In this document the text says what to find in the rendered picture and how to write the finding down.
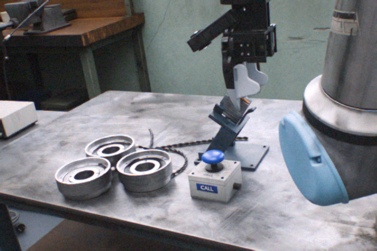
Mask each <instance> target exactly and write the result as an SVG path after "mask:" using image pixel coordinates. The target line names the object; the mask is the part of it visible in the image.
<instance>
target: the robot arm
mask: <svg viewBox="0 0 377 251"><path fill-rule="evenodd" d="M269 1H271V0H220V4H226V5H232V8H231V9H230V10H229V11H228V12H226V13H225V14H223V15H221V16H220V17H219V18H217V19H216V20H215V21H213V22H212V23H211V24H210V25H208V27H206V28H205V29H201V30H199V31H196V32H195V33H194V34H193V35H192V36H191V37H190V38H191V39H190V40H188V41H187V44H188V45H189V47H190V48H191V50H192V51H193V52H196V51H201V50H203V49H206V48H207V47H208V46H209V45H210V44H211V43H212V40H213V39H215V38H216V37H217V36H219V35H220V34H222V33H223V36H222V39H221V53H222V71H223V77H224V82H225V86H226V88H227V90H228V93H229V96H230V98H231V100H232V102H233V105H234V106H235V108H236V110H237V111H241V103H240V98H242V97H248V96H251V95H256V94H257V93H258V92H259V91H260V86H264V85H265V84H267V83H268V76H267V75H266V74H264V73H261V72H259V71H258V70H257V69H256V65H255V63H266V62H267V59H266V58H267V57H272V56H273V55H274V53H276V52H277V38H276V26H275V24H270V8H269ZM273 33H274V39H273ZM278 136H279V144H280V147H281V152H282V156H283V159H284V161H285V163H286V166H287V169H288V171H289V173H290V175H291V177H292V179H293V181H294V184H295V185H296V187H297V189H298V190H299V191H300V192H301V193H302V194H303V195H304V197H305V198H306V199H307V200H308V201H309V202H311V203H312V204H315V205H318V206H330V205H334V204H339V203H342V204H347V203H349V201H351V200H354V199H359V198H363V197H367V196H371V195H374V194H377V0H335V5H334V10H333V16H332V24H331V27H330V33H329V37H328V43H327V49H326V54H325V59H324V65H323V72H322V75H320V76H318V77H316V78H314V79H313V80H312V81H311V82H310V83H309V84H308V85H307V88H306V90H305V93H304V100H303V105H302V108H301V110H300V111H298V112H295V111H291V112H290V113H289V114H287V115H284V116H282V117H281V119H280V121H279V127H278Z"/></svg>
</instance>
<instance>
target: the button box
mask: <svg viewBox="0 0 377 251"><path fill-rule="evenodd" d="M217 164H218V167H217V168H211V164H207V163H204V162H202V161H201V162H200V163H199V164H198V165H197V167H196V168H194V170H193V171H192V172H190V173H189V175H188V180H189V185H190V193H191V197H193V198H199V199H205V200H210V201H216V202H222V203H228V202H229V200H230V199H231V198H232V197H233V195H234V194H235V193H236V191H237V190H240V189H241V184H242V176H241V163H240V161H232V160H223V161H222V162H219V163H217Z"/></svg>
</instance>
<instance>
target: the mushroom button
mask: <svg viewBox="0 0 377 251"><path fill-rule="evenodd" d="M201 159H202V162H204V163H207V164H211V168H217V167H218V164H217V163H219V162H222V161H223V160H224V153H223V152H222V151H218V150H211V151H207V152H205V153H203V155H202V157H201Z"/></svg>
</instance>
